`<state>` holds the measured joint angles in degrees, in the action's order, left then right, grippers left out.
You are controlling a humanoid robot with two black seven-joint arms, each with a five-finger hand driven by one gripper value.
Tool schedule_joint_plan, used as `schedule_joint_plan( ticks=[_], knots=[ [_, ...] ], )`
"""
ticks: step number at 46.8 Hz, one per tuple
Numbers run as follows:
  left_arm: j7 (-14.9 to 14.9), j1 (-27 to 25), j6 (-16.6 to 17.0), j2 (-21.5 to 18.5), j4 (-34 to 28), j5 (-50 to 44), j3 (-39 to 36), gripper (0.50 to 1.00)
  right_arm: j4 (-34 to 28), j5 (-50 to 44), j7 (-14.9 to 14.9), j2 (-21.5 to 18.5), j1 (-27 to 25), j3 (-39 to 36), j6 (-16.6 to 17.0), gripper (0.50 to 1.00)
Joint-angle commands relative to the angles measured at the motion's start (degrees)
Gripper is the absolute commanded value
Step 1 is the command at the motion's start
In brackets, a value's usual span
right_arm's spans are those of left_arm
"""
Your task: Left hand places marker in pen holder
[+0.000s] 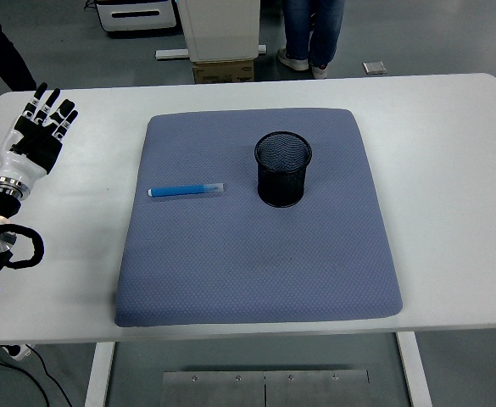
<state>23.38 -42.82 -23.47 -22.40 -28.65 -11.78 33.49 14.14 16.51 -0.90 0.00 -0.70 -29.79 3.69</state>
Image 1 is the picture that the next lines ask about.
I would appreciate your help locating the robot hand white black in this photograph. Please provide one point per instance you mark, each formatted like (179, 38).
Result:
(20, 163)

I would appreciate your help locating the blue marker with clear cap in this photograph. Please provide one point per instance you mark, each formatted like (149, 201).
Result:
(180, 190)

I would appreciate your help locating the black mesh pen holder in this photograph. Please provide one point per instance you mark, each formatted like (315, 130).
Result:
(281, 186)

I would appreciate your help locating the person in dark clothing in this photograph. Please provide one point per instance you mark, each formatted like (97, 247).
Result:
(1, 51)

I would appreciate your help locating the white appliance with black slot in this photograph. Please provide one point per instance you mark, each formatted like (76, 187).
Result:
(137, 17)

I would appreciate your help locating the white power strip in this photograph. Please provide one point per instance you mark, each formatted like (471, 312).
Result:
(18, 352)

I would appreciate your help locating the brown cardboard box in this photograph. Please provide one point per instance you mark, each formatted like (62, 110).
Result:
(224, 72)

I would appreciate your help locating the white table leg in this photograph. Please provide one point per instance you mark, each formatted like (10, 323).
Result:
(415, 369)
(99, 373)

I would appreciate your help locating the blue-grey textured mat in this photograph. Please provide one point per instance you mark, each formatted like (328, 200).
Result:
(252, 263)

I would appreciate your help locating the grey metal plate with screws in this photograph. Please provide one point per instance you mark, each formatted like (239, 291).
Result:
(230, 390)

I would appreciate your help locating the small grey floor plate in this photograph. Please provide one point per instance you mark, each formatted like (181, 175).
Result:
(375, 68)

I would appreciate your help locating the white pedestal base bar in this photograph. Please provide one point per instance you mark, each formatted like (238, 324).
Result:
(171, 53)

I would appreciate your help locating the white pedestal column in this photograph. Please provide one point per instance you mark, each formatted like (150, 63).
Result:
(220, 29)

